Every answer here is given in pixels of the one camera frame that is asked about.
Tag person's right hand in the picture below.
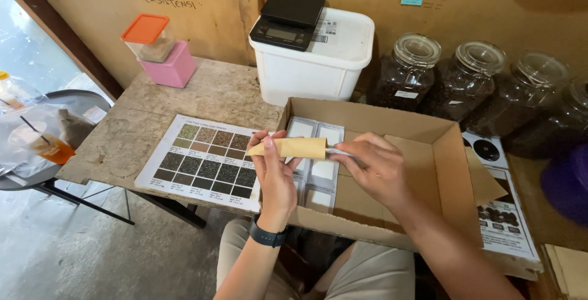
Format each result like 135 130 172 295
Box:
328 132 415 210

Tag person's left hand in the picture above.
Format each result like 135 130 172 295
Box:
247 130 304 222

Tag brown paper envelope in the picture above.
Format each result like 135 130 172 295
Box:
247 137 329 161

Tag silver sachet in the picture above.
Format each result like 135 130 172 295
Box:
325 147 355 159

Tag black smartwatch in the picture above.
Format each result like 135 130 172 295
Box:
248 214 289 249

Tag rows of white-label sachets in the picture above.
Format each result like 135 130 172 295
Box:
285 116 345 214

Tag open cardboard box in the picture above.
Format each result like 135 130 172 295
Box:
259 97 509 253

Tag coffee colour chart sheet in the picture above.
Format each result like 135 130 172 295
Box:
134 114 276 214

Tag glass jar of coffee beans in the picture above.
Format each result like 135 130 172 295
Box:
369 33 442 112
461 51 571 140
419 41 506 123
502 77 588 159

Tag person's beige trousers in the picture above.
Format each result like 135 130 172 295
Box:
216 218 417 300

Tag white plastic tub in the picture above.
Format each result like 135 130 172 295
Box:
248 7 375 107

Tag printed coffee bean sheet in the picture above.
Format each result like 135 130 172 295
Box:
461 131 541 262

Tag pink square box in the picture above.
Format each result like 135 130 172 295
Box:
138 40 197 89

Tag black digital scale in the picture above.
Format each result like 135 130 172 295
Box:
249 0 327 52

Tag purple cloth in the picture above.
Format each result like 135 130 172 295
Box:
540 143 588 227

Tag clear container with orange lid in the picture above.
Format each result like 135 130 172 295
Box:
120 13 177 64

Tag round black side table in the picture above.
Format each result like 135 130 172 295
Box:
0 89 137 226

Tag stack of brown envelopes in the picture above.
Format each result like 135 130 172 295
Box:
541 244 588 300

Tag clear plastic bag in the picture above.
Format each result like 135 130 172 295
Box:
0 104 97 179

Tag iced drink plastic cup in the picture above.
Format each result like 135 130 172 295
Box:
8 121 76 165

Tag black straw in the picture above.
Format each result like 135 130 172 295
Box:
19 116 51 145

